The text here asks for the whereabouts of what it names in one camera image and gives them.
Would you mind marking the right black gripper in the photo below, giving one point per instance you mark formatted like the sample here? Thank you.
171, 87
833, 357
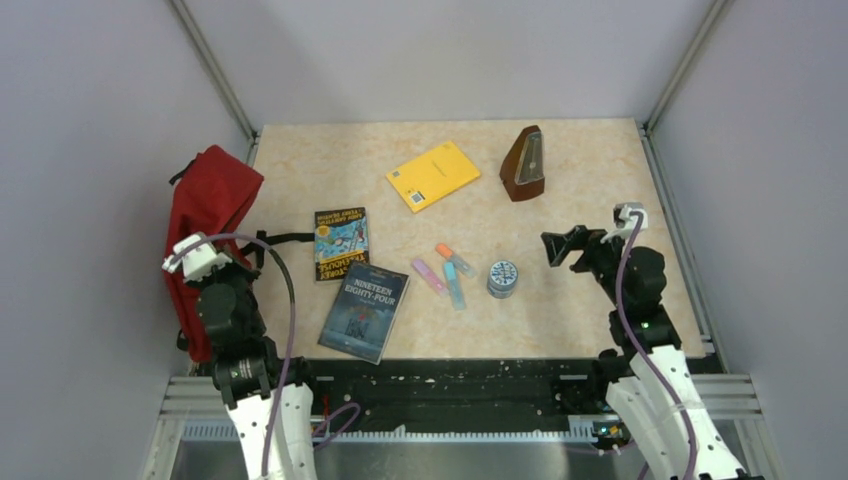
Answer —
559, 244

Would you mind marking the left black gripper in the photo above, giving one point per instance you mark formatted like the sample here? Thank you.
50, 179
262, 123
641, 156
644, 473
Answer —
251, 273

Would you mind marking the red student backpack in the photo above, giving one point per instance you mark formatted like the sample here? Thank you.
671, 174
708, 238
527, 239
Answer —
212, 195

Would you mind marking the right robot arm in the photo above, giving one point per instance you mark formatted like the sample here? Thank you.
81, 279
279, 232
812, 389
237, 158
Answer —
645, 381

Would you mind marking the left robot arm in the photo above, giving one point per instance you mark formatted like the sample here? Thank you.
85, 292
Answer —
268, 404

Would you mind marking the round blue patterned tin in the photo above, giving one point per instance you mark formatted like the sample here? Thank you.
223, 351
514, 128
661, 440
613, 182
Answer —
502, 279

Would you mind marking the brown wooden metronome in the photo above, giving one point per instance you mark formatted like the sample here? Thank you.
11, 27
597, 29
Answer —
522, 170

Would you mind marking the blue highlighter pen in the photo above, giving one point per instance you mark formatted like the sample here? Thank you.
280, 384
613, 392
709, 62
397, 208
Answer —
454, 287

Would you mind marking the orange highlighter pen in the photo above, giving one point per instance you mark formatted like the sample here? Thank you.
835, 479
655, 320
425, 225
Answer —
460, 264

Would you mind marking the colourful treehouse storey book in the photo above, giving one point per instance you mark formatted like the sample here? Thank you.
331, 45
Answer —
341, 237

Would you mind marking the pink highlighter pen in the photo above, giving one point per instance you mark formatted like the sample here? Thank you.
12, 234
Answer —
429, 276

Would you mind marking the Nineteen Eighty-Four dark book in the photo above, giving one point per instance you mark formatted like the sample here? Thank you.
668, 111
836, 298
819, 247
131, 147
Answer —
364, 311

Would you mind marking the yellow notebook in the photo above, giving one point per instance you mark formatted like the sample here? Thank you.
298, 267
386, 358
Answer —
432, 176

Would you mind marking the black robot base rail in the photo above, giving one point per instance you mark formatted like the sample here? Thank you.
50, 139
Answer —
463, 396

